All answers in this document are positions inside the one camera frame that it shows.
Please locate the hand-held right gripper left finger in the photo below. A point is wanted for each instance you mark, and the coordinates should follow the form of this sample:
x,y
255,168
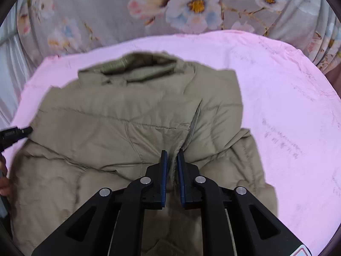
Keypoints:
x,y
163,170

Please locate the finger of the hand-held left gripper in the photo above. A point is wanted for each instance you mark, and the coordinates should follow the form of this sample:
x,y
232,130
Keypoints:
x,y
13,136

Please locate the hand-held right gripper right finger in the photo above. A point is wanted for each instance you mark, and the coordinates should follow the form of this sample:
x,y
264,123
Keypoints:
x,y
181,173

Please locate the khaki puffer jacket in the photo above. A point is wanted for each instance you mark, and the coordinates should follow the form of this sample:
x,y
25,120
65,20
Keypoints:
x,y
120,117

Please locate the person's left hand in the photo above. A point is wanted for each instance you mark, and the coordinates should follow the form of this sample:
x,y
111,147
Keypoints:
x,y
3,184

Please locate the white satin cloth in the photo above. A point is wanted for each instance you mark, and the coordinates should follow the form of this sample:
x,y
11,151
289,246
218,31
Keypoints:
x,y
10,66

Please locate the pink blanket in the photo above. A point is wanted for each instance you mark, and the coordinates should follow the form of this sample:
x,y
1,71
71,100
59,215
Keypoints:
x,y
293,112

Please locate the grey floral bedsheet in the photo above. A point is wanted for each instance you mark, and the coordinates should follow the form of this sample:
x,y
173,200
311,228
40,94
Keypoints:
x,y
106,5

